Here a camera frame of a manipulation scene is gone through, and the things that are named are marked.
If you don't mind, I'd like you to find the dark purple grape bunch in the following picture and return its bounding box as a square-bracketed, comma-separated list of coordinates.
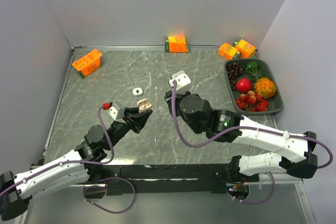
[225, 63, 245, 90]

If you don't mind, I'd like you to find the orange box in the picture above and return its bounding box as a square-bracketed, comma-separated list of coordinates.
[232, 38, 257, 58]
[72, 49, 102, 78]
[164, 36, 191, 52]
[217, 43, 241, 60]

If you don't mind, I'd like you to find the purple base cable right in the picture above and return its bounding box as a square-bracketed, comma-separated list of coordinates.
[227, 171, 276, 205]

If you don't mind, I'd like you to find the orange box far left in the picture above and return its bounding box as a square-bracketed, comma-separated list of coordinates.
[72, 49, 102, 78]

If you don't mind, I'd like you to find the orange box right front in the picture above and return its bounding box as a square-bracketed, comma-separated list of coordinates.
[217, 43, 241, 60]

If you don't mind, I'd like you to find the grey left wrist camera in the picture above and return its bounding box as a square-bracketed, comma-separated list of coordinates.
[108, 102, 125, 122]

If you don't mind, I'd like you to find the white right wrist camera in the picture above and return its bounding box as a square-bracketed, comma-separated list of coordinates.
[169, 70, 192, 94]

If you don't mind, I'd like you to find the purple camera cable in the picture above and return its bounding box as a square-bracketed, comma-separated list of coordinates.
[170, 79, 334, 169]
[0, 102, 115, 198]

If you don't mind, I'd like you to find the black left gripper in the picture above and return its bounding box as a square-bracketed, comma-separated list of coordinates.
[104, 105, 152, 151]

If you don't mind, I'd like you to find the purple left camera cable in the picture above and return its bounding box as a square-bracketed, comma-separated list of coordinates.
[0, 102, 115, 198]

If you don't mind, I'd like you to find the dark green fruit tray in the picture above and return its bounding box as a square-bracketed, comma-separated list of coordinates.
[224, 58, 284, 115]

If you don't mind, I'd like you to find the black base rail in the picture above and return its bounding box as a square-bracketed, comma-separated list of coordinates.
[72, 163, 260, 196]

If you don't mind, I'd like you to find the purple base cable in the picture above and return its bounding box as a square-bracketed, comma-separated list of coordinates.
[227, 171, 276, 205]
[82, 177, 137, 214]

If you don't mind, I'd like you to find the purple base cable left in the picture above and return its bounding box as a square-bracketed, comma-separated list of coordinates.
[82, 177, 137, 214]

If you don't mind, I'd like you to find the orange box centre back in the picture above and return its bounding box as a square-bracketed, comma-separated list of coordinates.
[164, 36, 191, 52]

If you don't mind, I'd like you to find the green lime with leaves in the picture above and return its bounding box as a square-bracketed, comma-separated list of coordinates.
[245, 61, 263, 81]

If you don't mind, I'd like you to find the white earbud charging case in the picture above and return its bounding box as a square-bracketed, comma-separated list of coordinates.
[132, 88, 143, 97]

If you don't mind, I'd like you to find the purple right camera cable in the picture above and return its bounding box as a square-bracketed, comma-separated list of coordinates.
[170, 79, 334, 169]

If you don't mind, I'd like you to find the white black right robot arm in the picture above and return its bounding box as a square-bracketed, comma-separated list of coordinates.
[164, 91, 318, 181]

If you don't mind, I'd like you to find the red apple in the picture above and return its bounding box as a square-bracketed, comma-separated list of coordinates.
[235, 78, 252, 93]

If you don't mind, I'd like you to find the orange box right back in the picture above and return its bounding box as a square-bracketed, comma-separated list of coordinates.
[232, 38, 257, 58]

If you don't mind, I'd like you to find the orange spiky fruit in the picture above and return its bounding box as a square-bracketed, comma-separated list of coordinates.
[254, 77, 277, 99]

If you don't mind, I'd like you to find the beige earbud charging case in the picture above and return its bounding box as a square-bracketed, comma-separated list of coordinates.
[136, 99, 152, 113]

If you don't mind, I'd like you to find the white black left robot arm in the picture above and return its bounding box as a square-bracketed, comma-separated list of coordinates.
[1, 103, 153, 221]

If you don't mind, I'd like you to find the red yellow cherry bunch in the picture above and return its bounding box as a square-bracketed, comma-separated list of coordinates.
[235, 91, 269, 112]

